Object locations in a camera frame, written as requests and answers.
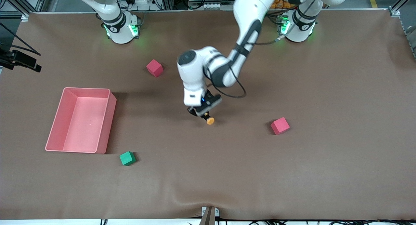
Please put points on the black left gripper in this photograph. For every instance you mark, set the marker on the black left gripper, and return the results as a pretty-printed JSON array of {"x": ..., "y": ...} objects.
[{"x": 211, "y": 101}]

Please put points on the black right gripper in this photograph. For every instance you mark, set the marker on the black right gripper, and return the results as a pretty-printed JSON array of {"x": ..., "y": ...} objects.
[{"x": 3, "y": 52}]

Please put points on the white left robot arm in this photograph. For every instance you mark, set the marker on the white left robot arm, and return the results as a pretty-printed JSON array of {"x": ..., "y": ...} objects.
[{"x": 195, "y": 72}]

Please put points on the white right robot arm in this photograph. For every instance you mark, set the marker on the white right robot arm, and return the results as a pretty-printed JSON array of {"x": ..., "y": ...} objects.
[{"x": 113, "y": 26}]

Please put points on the brown table mat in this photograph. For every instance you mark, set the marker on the brown table mat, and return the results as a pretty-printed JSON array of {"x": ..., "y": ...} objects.
[{"x": 195, "y": 173}]

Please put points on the pink foam cube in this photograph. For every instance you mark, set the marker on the pink foam cube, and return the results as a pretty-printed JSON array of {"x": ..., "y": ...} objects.
[
  {"x": 280, "y": 125},
  {"x": 154, "y": 67}
]

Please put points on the pink plastic bin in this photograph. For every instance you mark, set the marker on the pink plastic bin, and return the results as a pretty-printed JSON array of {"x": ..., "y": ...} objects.
[{"x": 84, "y": 127}]

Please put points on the green foam cube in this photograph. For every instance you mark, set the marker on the green foam cube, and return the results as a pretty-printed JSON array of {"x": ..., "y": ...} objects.
[{"x": 127, "y": 158}]

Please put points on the white connector strip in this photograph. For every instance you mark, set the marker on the white connector strip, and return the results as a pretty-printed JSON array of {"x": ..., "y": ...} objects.
[{"x": 211, "y": 6}]

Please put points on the orange snack packs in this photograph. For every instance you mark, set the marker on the orange snack packs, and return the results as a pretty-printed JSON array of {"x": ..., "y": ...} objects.
[{"x": 282, "y": 4}]

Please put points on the aluminium frame profile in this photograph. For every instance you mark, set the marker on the aluminium frame profile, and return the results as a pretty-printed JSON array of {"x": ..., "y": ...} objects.
[
  {"x": 168, "y": 0},
  {"x": 25, "y": 17},
  {"x": 411, "y": 36}
]

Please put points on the metal clamp bracket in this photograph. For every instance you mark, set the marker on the metal clamp bracket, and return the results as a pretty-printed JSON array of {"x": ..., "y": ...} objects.
[{"x": 209, "y": 215}]

